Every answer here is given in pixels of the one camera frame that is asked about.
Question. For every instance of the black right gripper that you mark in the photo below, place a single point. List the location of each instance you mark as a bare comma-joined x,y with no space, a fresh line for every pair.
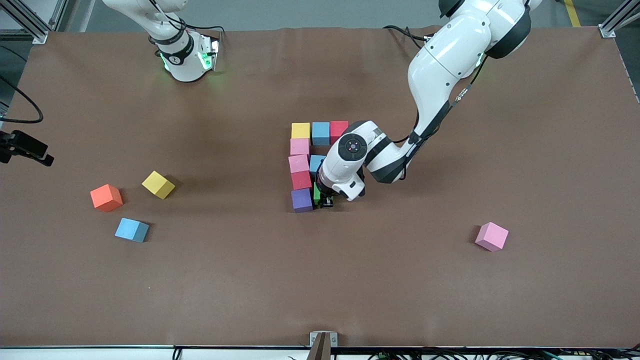
15,143

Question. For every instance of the green foam cube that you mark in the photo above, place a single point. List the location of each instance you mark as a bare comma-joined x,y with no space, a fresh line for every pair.
316,195

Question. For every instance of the purple foam cube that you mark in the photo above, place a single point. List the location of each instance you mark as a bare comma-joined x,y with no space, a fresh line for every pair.
301,199

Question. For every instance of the crimson foam cube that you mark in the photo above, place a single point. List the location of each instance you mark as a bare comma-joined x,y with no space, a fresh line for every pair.
301,180

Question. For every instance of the light blue foam cube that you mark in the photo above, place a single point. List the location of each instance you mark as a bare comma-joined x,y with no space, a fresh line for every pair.
315,161
131,229
321,133

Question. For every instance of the pink foam cube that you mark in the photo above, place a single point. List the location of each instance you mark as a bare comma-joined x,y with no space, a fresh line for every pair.
492,236
298,163
300,146

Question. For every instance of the red foam cube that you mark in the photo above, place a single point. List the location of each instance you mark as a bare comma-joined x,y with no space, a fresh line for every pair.
337,129

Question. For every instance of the yellow foam cube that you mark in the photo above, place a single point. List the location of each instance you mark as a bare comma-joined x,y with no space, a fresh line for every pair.
301,130
158,184

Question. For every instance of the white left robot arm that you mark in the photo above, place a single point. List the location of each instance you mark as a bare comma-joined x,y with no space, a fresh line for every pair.
445,65

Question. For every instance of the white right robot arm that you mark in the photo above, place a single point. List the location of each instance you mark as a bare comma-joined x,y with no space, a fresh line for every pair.
182,65

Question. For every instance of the orange foam cube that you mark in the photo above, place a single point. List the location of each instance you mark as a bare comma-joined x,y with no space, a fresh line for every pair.
106,197

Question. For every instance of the brown table mat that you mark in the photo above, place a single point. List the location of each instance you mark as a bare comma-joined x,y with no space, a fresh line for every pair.
300,280

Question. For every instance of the yellow floor tape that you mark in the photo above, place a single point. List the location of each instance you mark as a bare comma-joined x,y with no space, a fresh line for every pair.
574,15

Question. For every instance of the aluminium frame profile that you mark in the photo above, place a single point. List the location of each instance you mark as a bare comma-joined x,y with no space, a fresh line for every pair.
606,31
40,37

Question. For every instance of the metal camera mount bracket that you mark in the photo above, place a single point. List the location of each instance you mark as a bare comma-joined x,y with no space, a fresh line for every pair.
322,340

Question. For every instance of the white table edge rail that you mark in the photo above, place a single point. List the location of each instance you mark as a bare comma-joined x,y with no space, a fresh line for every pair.
75,354

